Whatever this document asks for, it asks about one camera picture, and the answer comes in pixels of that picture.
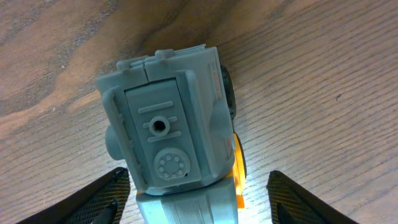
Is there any grey yellow toy truck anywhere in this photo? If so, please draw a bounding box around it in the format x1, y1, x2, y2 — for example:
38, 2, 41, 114
95, 45, 246, 223

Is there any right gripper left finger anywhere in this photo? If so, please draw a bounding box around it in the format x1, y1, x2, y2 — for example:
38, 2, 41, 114
21, 167, 131, 223

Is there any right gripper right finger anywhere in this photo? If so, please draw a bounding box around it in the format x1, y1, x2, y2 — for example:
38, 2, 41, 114
267, 170, 357, 224

